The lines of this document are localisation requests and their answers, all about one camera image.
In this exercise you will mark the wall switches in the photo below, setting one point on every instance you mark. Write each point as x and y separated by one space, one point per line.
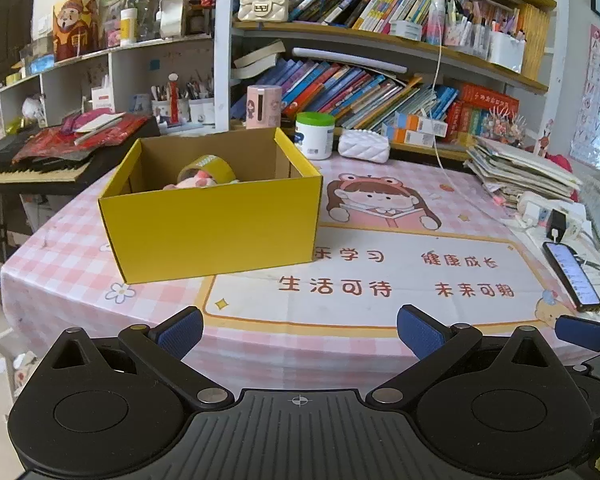
42 25

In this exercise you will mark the row of stacked slanting books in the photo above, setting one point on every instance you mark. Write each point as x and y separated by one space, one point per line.
340 90

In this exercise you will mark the white jar green lid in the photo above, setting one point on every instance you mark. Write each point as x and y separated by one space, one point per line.
314 140

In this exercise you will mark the purple ribbon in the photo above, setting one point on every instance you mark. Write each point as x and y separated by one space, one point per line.
80 122

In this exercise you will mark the white shelf unit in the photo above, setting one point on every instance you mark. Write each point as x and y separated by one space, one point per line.
130 65

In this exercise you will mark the white quilted pouch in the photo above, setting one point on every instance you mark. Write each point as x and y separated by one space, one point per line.
362 146

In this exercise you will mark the black charger plug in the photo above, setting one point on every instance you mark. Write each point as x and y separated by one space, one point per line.
556 221

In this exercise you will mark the pink patterned box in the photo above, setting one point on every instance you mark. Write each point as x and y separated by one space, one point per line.
112 35

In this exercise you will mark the yellow tape roll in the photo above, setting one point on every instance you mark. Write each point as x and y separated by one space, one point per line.
210 164

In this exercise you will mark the white bottle yellow label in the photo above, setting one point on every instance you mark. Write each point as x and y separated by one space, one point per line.
128 27

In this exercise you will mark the black electronic keyboard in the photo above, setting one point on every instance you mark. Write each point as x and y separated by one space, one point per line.
10 152

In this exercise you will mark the alphabet wall poster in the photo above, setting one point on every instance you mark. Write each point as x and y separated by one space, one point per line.
597 100

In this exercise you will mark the white plastic bag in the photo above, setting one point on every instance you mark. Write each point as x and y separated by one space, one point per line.
32 107

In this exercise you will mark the white envelope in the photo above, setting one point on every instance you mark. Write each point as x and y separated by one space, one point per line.
97 121

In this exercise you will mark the white power strip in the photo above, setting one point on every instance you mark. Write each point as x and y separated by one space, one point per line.
530 207

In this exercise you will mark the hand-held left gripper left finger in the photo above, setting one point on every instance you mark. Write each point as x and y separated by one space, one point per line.
180 332

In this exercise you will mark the bunch of colourful pens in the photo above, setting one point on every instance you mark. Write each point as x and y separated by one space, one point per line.
465 25

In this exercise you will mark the white red box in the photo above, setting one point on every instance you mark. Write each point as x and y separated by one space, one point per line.
102 97

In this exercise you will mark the white small box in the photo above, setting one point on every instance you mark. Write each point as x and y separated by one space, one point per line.
405 29

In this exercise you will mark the white paper roll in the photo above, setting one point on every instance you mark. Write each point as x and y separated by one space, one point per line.
340 56

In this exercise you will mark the red cloth item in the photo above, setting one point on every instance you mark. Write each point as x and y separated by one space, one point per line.
560 162

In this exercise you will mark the stack of papers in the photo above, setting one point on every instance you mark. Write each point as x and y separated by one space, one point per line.
520 170

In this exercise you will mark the white organizer box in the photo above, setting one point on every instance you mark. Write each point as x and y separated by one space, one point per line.
507 52

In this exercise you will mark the colourful toy flower bouquet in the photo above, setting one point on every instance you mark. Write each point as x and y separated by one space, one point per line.
500 125

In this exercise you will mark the thick white-edged book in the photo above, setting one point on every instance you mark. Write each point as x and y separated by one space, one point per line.
260 54
255 71

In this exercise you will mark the pink pig plush toy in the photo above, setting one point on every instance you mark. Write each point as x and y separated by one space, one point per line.
192 183

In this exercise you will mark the pink checked tablecloth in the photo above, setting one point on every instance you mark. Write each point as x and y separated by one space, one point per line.
60 255

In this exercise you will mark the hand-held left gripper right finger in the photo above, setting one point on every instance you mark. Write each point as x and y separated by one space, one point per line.
420 332

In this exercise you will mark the yellow cardboard box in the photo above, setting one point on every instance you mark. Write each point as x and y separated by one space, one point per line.
210 230

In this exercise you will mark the white pen cup with brushes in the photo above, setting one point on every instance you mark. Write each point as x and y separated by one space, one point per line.
200 110
170 110

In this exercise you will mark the red boxed book set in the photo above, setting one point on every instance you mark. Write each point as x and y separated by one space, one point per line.
480 107

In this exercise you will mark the pink cylindrical coin bank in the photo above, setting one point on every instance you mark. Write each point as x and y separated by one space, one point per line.
262 107

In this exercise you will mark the black smartphone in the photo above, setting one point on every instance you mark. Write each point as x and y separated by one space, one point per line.
572 275

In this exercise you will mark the wooden bookshelf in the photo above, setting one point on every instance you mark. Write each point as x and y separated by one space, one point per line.
222 60

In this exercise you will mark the row of leaning colourful books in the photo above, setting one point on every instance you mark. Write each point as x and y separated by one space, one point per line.
370 0

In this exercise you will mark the red papers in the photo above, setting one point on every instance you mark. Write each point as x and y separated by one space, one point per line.
45 145

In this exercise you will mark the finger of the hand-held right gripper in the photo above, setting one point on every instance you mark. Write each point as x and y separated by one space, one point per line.
577 330

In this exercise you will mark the white tape dispenser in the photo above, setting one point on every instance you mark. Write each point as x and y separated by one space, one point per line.
170 15

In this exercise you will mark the blue packet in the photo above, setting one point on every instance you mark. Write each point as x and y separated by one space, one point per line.
40 62

